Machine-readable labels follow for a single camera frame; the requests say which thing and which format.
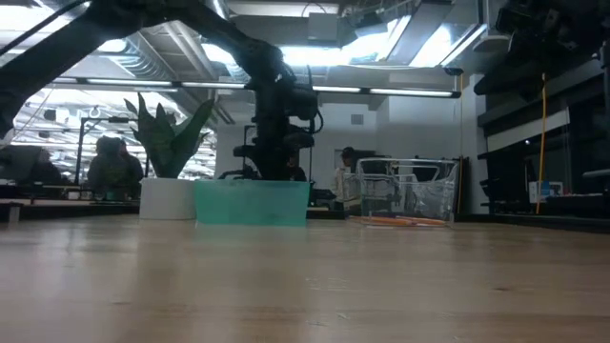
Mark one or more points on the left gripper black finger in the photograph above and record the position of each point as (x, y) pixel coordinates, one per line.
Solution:
(274, 170)

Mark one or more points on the orange pencil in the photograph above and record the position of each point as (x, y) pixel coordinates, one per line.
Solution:
(386, 221)
(429, 221)

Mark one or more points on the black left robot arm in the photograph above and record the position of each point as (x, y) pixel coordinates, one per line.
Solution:
(71, 43)

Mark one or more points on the person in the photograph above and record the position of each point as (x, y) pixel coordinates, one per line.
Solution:
(298, 172)
(342, 178)
(44, 167)
(112, 164)

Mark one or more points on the teal plastic bin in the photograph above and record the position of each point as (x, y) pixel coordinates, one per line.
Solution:
(252, 205)

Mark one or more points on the clear plastic bin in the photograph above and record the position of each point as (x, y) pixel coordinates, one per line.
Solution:
(367, 200)

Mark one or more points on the white plant pot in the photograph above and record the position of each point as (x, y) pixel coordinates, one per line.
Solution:
(167, 200)

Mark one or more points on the green snake plant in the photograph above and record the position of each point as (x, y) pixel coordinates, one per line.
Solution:
(162, 143)

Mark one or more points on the LED light bar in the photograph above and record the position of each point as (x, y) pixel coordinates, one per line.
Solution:
(410, 92)

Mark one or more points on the white and blue box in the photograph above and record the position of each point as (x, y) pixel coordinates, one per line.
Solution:
(545, 191)

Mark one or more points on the dark computer monitor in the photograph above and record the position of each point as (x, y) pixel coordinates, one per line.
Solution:
(16, 162)

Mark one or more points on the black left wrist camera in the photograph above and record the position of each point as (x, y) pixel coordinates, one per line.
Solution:
(298, 140)

